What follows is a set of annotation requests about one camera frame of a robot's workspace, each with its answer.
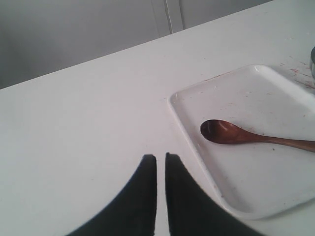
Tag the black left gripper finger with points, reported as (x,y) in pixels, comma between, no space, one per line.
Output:
(133,211)

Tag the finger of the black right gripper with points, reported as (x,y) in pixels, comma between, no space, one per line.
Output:
(191,212)

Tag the brown wooden spoon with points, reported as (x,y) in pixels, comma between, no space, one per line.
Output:
(224,132)

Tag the steel bowl of rice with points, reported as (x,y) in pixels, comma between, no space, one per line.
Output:
(312,63)

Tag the white rectangular plastic tray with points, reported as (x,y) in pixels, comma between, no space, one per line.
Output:
(252,181)

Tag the white cabinet doors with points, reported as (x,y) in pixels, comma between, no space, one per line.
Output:
(38,37)

